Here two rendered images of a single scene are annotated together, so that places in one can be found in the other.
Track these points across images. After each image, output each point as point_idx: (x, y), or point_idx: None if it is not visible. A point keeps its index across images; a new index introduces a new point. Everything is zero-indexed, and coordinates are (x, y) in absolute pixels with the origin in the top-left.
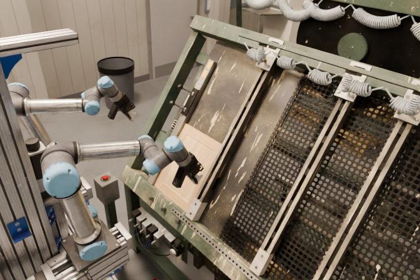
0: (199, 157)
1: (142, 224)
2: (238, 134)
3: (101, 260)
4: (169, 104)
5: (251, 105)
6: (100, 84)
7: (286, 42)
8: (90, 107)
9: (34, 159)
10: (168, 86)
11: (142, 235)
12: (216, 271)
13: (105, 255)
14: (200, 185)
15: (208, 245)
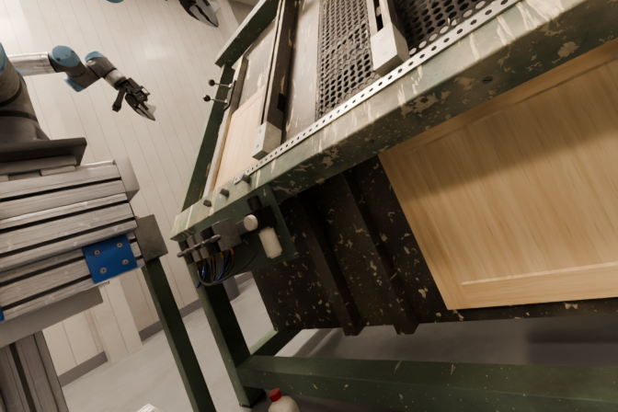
0: (255, 112)
1: (195, 234)
2: (282, 44)
3: (40, 185)
4: (217, 131)
5: (282, 16)
6: (86, 55)
7: None
8: (58, 49)
9: None
10: (208, 113)
11: (211, 278)
12: (379, 283)
13: (33, 143)
14: (259, 111)
15: (299, 146)
